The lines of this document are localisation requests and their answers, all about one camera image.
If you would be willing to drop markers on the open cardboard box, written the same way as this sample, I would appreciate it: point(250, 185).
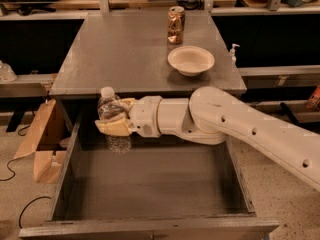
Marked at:
point(42, 140)

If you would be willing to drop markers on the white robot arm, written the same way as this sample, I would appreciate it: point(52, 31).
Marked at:
point(209, 116)

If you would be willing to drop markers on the gold crumpled soda can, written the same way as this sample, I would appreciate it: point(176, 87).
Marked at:
point(176, 22)

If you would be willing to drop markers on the open grey top drawer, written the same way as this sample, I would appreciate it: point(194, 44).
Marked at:
point(162, 189)

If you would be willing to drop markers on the grey cabinet with top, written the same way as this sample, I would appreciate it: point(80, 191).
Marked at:
point(128, 50)

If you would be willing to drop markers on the black table leg stand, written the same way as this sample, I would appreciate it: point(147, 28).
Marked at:
point(286, 110)

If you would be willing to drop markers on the white pump dispenser bottle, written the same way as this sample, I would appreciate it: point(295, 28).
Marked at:
point(233, 52)

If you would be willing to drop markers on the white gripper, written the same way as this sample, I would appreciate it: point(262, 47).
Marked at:
point(145, 116)

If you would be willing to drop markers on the orange box at right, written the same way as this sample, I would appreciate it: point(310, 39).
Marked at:
point(314, 99)

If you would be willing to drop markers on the white ceramic bowl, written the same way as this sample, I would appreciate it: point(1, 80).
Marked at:
point(191, 60)

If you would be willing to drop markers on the clear plastic water bottle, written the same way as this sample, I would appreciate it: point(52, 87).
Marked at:
point(111, 108)

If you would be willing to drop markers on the clear plastic container at left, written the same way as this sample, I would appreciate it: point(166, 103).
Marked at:
point(6, 73)

